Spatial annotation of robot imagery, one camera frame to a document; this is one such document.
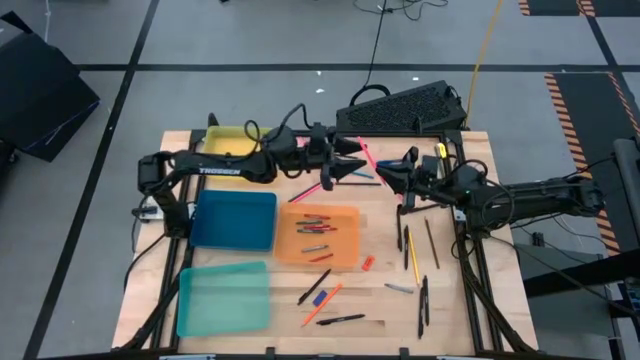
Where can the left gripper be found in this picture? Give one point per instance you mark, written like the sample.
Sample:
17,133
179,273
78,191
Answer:
320,155

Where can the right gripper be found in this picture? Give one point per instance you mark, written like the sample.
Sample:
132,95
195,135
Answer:
430,177

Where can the blue pencil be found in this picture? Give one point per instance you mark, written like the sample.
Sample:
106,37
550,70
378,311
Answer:
364,175

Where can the black pencil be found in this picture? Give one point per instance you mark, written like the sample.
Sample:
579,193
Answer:
302,193
365,184

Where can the black ballpoint pen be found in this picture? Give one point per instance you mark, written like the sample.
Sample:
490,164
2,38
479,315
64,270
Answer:
406,250
340,319
314,287
400,230
426,300
421,315

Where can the orange plastic bin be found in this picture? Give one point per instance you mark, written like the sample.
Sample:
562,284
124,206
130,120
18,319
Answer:
345,210

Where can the red crayon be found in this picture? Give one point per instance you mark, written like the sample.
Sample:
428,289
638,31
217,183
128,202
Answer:
317,216
317,227
321,258

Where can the brown pencil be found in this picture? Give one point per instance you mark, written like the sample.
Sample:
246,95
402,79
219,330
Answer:
432,243

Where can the yellow pencil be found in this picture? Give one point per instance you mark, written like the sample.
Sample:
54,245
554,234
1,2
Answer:
414,257

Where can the grey crayon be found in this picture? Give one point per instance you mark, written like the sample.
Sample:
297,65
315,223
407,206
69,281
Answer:
400,288
315,248

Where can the yellow plastic bin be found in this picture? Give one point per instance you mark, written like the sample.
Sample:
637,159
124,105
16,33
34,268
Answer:
225,142

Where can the blue plastic bin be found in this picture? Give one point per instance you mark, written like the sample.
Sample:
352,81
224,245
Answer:
235,220

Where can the orange pencil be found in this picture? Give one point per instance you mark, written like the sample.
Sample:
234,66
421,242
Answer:
330,297

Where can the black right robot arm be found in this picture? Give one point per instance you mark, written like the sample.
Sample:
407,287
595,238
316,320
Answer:
540,197

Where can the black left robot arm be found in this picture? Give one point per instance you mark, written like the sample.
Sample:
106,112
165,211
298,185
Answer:
220,170

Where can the black perforated computer case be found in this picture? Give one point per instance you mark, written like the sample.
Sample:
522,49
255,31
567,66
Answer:
400,107

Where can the orange red eraser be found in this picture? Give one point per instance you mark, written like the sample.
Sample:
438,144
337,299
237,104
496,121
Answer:
368,263

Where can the purple eraser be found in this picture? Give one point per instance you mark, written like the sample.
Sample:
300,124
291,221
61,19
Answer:
320,298

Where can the teal plastic bin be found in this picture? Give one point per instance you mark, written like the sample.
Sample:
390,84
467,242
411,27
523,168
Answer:
225,300

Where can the black mat orange striped edge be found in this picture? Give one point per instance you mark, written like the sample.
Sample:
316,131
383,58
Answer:
585,130
555,6

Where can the black beam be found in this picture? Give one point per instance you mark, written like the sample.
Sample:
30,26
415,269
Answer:
575,274

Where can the grey cylinder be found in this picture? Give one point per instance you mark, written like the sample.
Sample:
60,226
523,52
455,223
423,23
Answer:
629,190

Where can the black flat case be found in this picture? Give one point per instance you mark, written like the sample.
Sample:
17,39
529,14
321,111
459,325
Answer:
40,95

